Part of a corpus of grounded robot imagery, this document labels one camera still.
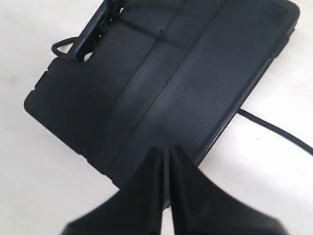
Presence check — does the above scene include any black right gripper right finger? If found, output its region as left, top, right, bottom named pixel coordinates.
left=170, top=145, right=288, bottom=235

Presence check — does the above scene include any black cord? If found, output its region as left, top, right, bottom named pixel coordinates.
left=50, top=0, right=313, bottom=157

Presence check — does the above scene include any black plastic carry case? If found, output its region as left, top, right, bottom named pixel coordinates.
left=23, top=0, right=301, bottom=208

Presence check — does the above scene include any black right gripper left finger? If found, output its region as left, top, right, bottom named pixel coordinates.
left=62, top=147, right=163, bottom=235

